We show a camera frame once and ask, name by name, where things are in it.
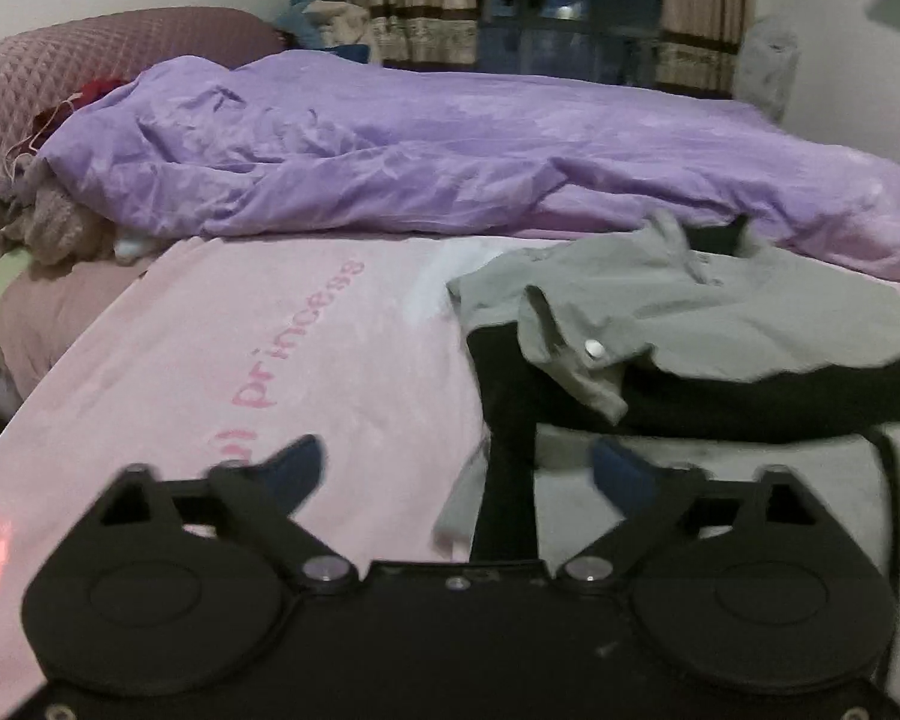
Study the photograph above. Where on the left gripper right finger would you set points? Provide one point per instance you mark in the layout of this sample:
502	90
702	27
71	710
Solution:
753	585

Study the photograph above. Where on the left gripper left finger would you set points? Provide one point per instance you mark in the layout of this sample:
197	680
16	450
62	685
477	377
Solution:
161	586

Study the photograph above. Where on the grey and black jacket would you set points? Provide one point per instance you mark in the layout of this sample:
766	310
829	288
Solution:
664	337

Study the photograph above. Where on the brown clothes heap on bed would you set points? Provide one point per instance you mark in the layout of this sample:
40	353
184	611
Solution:
37	212

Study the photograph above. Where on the pile of clothes by curtain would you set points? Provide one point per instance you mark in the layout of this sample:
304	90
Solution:
335	26

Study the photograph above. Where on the pink plush blanket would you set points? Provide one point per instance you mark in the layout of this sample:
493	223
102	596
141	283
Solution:
232	350

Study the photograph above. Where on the mauve bed sheet mattress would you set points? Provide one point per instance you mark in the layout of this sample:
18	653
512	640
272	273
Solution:
46	309

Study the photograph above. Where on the purple duvet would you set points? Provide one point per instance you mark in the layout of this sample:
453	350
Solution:
306	142

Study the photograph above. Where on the quilted mauve headboard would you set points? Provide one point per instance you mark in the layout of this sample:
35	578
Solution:
39	68

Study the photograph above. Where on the covered standing fan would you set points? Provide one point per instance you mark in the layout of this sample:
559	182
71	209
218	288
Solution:
766	66

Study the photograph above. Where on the right beige striped curtain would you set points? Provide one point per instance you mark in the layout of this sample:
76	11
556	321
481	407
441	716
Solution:
698	43

